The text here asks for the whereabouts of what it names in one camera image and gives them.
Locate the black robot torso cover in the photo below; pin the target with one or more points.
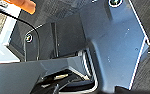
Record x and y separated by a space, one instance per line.
46 40

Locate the grey robot torso limb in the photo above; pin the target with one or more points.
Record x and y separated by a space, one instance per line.
24 75

